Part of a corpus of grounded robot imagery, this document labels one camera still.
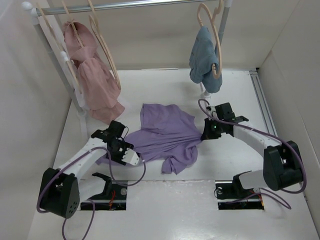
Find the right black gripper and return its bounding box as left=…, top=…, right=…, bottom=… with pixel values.
left=201, top=117, right=224, bottom=140

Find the purple t shirt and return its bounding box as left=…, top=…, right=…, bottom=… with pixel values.
left=96, top=102, right=203, bottom=175

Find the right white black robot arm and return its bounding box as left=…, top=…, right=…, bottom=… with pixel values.
left=201, top=102, right=307, bottom=197

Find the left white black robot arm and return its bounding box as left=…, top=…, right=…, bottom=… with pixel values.
left=36, top=120, right=140, bottom=219

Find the wooden hanger with blue garment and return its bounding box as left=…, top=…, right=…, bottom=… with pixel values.
left=197, top=0, right=223, bottom=78

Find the wooden hanger with pink dress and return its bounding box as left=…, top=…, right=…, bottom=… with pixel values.
left=61, top=0, right=84, bottom=48

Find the pink dress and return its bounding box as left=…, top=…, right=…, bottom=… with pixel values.
left=62, top=22, right=125, bottom=125

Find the blue garment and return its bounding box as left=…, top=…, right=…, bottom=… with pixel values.
left=189, top=26, right=223, bottom=94

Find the white clothes rack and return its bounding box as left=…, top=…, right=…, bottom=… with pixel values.
left=21, top=0, right=233, bottom=117

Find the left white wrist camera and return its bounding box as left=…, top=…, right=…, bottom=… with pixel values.
left=121, top=148, right=140, bottom=166

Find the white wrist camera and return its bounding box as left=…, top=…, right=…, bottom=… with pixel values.
left=205, top=105, right=216, bottom=113
left=121, top=148, right=140, bottom=166

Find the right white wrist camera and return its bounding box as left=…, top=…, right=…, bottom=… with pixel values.
left=205, top=105, right=216, bottom=113

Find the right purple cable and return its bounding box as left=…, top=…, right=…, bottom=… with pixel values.
left=197, top=99, right=307, bottom=211

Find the purple cable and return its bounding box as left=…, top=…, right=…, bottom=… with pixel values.
left=197, top=99, right=307, bottom=211
left=36, top=146, right=147, bottom=240

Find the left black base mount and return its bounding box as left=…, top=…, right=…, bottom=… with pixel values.
left=90, top=183, right=128, bottom=211

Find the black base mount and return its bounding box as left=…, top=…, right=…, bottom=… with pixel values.
left=213, top=181, right=265, bottom=211
left=90, top=183, right=128, bottom=211

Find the aluminium rail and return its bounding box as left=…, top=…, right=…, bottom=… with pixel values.
left=249, top=70, right=278, bottom=136

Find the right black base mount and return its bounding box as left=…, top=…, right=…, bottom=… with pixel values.
left=213, top=181, right=265, bottom=211

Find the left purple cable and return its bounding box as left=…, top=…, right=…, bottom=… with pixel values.
left=36, top=146, right=147, bottom=240

